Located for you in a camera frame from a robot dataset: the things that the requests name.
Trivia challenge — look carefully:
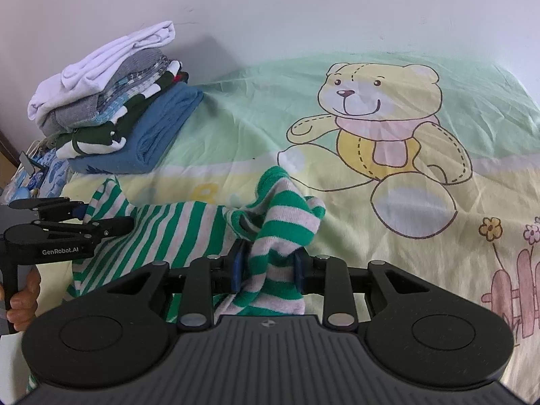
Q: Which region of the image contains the dark green white folded garment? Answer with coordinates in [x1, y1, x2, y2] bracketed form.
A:
[56, 60, 185, 159]

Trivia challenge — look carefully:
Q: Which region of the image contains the blue patterned storage bag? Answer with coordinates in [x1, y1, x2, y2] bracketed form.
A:
[1, 139, 73, 204]

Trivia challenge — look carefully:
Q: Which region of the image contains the person's left hand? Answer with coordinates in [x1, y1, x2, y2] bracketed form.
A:
[5, 268, 41, 332]

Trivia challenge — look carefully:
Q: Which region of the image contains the green white striped garment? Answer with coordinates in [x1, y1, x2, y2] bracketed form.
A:
[62, 166, 326, 316]

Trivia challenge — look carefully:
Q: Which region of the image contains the teddy bear bed sheet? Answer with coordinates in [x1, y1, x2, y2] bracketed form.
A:
[35, 49, 540, 393]

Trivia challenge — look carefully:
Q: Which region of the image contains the blue folded garment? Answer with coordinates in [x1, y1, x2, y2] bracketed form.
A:
[69, 82, 203, 174]

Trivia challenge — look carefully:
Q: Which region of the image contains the grey folded garment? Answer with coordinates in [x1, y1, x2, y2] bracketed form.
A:
[37, 49, 171, 136]

